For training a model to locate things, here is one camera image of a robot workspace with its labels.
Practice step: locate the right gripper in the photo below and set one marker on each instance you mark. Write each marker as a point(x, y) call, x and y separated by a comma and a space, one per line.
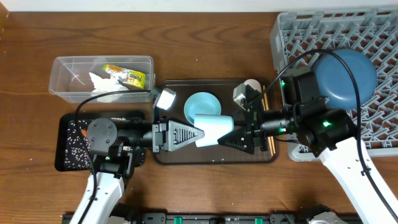
point(253, 122)

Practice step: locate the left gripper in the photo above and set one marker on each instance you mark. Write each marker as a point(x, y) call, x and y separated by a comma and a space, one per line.
point(165, 134)

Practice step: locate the light blue cup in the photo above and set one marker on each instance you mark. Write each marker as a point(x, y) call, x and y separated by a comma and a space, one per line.
point(214, 127)

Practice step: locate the light blue bowl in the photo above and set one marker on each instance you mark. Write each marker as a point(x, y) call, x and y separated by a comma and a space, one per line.
point(201, 103)

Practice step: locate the yellow-green snack wrapper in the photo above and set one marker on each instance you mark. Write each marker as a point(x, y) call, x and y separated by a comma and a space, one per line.
point(126, 76)

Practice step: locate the white napkin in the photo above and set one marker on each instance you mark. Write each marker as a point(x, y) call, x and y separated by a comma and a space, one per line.
point(105, 85)

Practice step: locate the white rice pile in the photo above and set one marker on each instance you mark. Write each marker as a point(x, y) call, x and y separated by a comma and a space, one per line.
point(70, 155)

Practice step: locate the dark blue plate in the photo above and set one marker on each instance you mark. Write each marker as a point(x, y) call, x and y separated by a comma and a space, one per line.
point(335, 83)

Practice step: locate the orange carrot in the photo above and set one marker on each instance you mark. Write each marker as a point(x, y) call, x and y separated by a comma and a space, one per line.
point(84, 133)

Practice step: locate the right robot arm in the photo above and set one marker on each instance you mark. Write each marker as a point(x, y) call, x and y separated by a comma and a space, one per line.
point(333, 138)

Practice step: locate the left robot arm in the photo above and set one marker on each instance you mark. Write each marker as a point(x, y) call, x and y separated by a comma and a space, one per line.
point(112, 148)

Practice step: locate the grey dishwasher rack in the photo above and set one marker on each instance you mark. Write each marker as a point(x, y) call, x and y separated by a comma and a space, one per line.
point(373, 32)

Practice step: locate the brown serving tray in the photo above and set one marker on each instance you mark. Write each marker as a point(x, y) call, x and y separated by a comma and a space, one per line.
point(192, 155)

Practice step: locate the left wooden chopstick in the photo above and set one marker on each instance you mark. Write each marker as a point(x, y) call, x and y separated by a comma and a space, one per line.
point(265, 102)

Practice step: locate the white cup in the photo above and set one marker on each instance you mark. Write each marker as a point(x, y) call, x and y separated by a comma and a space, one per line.
point(252, 85)

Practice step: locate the black plastic tray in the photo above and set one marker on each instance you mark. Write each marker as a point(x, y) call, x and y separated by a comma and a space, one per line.
point(86, 118)

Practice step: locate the clear plastic bin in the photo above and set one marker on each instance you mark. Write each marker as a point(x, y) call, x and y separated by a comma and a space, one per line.
point(70, 78)

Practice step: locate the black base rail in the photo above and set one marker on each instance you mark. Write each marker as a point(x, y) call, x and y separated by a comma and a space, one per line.
point(153, 218)

